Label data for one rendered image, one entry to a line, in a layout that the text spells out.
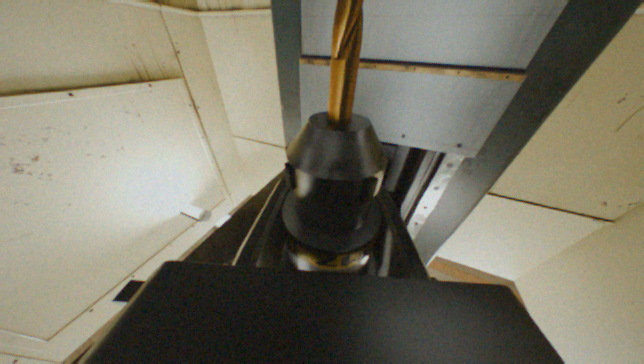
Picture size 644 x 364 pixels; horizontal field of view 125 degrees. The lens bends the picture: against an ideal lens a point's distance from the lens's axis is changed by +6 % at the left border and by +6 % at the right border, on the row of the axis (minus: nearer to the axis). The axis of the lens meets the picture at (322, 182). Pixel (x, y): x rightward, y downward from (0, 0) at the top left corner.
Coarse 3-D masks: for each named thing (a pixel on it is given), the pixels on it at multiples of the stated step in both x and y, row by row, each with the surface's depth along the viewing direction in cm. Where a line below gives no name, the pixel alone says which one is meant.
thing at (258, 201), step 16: (240, 208) 49; (256, 208) 49; (400, 208) 52; (224, 224) 45; (240, 224) 45; (208, 240) 41; (224, 240) 41; (240, 240) 41; (192, 256) 37; (208, 256) 38; (224, 256) 38
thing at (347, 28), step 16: (352, 0) 4; (336, 16) 4; (352, 16) 4; (336, 32) 4; (352, 32) 4; (336, 48) 5; (352, 48) 5; (336, 64) 5; (352, 64) 5; (336, 80) 5; (352, 80) 5; (336, 96) 5; (352, 96) 5; (336, 112) 6
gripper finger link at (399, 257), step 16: (384, 192) 10; (384, 208) 8; (384, 224) 8; (400, 224) 7; (384, 240) 8; (400, 240) 7; (384, 256) 8; (400, 256) 6; (416, 256) 6; (384, 272) 8; (400, 272) 6; (416, 272) 6
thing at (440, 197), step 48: (288, 0) 42; (576, 0) 28; (624, 0) 26; (288, 48) 48; (576, 48) 30; (288, 96) 55; (528, 96) 36; (288, 144) 66; (384, 144) 53; (432, 192) 52; (480, 192) 50; (432, 240) 66
